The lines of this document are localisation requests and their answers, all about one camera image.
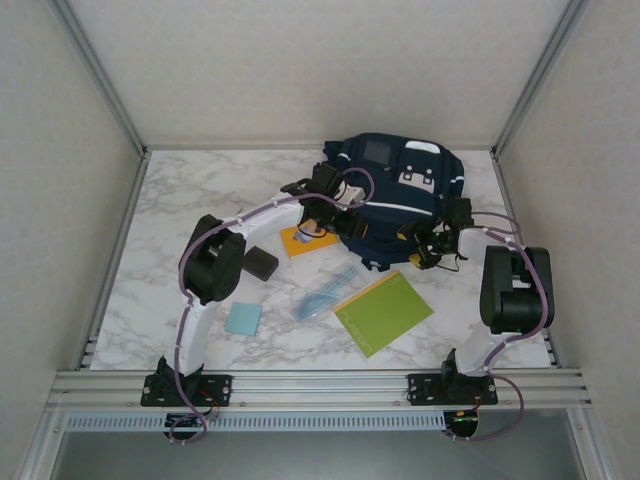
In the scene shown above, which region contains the orange book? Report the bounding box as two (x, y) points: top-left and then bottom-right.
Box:
(278, 224), (341, 260)

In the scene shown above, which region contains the navy blue backpack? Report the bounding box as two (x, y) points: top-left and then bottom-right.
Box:
(319, 132), (466, 274)

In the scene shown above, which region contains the green notebook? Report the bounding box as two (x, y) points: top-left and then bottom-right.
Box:
(333, 270), (434, 359)

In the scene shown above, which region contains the clear bag of pens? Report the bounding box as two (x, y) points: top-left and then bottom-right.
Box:
(292, 259), (366, 324)

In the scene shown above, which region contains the black pencil case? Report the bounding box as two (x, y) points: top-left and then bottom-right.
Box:
(243, 245), (279, 282)

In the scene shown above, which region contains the blue sticky note pad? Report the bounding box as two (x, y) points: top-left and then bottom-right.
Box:
(223, 301), (264, 335)

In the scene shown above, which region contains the small black circuit board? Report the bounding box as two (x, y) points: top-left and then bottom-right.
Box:
(447, 409), (481, 434)
(164, 412), (209, 431)

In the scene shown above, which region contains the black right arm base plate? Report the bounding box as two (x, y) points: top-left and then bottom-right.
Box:
(407, 372), (500, 405)

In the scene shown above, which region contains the aluminium table edge rail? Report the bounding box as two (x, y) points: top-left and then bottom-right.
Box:
(74, 149), (151, 371)
(490, 149), (564, 371)

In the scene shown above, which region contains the wide aluminium base rail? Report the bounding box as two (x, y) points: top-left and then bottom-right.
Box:
(52, 368), (594, 412)

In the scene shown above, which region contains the grey slotted cable duct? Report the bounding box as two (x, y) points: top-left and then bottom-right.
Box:
(64, 412), (446, 432)

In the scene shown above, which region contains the aluminium frame post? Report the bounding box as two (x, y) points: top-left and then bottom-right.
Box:
(47, 0), (152, 160)
(489, 0), (594, 160)

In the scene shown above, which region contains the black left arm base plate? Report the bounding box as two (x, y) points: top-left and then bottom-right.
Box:
(141, 372), (235, 407)

